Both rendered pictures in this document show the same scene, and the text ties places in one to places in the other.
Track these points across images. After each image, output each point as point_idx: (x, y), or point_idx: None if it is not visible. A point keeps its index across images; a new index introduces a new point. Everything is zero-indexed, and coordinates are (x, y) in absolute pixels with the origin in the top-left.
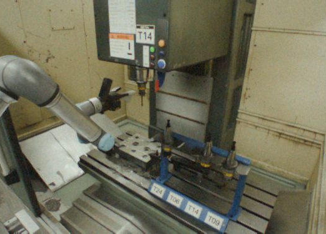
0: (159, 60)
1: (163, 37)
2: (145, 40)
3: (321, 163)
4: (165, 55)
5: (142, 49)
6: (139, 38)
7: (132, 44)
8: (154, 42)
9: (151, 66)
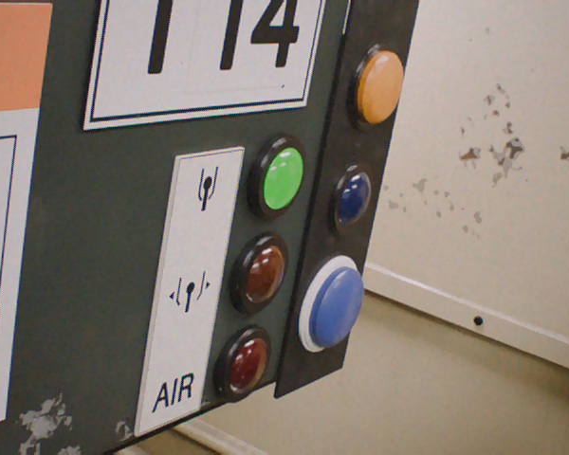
0: (320, 275)
1: (395, 16)
2: (220, 83)
3: None
4: (372, 207)
5: (153, 209)
6: (151, 58)
7: (17, 172)
8: (309, 81)
9: (252, 382)
